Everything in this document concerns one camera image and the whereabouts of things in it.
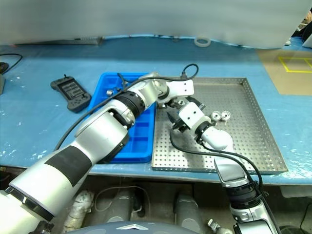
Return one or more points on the white backdrop sheet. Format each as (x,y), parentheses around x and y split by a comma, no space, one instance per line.
(146,17)

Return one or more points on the grey box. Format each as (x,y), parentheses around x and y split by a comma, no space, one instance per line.
(2,85)

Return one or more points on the perforated steel tray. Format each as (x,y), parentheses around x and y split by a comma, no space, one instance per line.
(243,136)

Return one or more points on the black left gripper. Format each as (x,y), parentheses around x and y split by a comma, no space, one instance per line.
(174,102)

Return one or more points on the blue compartment tray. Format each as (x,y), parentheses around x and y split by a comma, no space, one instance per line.
(143,136)

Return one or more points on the brown cardboard sheet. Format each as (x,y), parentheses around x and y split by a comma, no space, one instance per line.
(270,70)

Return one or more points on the black handheld controller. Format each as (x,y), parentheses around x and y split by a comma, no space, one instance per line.
(70,92)

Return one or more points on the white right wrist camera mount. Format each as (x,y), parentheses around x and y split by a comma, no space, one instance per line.
(192,114)

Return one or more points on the grey rounded shell with emblem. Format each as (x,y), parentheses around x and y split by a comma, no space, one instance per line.
(146,230)

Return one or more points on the white tape roll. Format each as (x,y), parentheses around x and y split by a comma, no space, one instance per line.
(196,42)

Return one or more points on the bystander in dark clothing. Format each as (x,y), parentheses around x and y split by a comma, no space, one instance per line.
(307,31)

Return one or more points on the silver metal roller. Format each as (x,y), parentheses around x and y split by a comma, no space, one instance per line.
(181,102)
(225,115)
(109,92)
(215,115)

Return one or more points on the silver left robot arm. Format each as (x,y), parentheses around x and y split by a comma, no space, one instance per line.
(104,126)

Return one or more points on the dark grey rounded shape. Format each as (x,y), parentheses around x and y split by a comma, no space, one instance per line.
(187,209)
(124,207)

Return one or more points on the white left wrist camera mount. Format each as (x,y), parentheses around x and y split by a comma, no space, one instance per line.
(179,86)

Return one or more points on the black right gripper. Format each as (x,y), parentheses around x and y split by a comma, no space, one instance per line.
(178,128)

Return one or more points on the pale grey crumpled object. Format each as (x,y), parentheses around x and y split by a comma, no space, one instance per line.
(80,207)

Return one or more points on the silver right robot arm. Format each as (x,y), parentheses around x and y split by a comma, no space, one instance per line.
(217,140)

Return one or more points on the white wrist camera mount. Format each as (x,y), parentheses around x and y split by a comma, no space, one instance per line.
(179,86)
(192,114)

